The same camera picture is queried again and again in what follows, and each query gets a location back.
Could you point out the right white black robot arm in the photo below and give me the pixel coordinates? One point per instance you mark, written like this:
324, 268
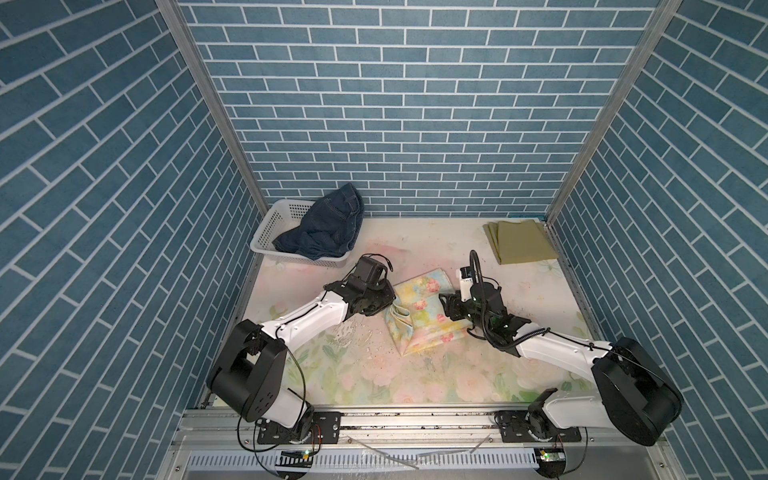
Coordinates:
631, 393

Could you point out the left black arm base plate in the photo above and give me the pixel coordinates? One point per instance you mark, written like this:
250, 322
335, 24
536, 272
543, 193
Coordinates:
312, 427

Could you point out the olive green skirt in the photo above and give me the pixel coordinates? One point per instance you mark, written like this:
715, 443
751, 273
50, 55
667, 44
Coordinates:
519, 242

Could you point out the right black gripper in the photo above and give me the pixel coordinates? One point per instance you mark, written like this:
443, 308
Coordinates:
453, 303

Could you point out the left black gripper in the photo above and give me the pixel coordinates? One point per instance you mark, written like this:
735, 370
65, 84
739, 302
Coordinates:
389, 297

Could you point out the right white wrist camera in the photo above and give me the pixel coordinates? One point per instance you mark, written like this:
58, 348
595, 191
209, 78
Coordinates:
465, 277

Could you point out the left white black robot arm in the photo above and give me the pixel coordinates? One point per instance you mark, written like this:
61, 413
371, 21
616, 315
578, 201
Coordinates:
248, 371

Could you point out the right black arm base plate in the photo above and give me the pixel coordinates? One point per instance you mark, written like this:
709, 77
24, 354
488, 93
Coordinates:
524, 426

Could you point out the floral pastel skirt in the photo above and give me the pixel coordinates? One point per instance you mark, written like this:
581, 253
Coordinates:
416, 319

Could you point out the blue denim skirt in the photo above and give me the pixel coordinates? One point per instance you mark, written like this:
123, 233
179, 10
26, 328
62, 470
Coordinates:
329, 228

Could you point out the white plastic laundry basket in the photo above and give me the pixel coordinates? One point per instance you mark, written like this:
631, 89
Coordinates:
283, 216

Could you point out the aluminium corner post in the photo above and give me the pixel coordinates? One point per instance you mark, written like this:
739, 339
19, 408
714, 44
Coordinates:
182, 35
657, 24

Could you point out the left aluminium corner post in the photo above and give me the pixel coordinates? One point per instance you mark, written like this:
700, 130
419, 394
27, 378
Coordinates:
182, 35

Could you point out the aluminium front mounting rail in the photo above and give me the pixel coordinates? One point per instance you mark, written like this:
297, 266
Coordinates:
424, 442

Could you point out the right aluminium corner post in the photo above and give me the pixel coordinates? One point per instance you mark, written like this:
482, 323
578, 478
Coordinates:
657, 24

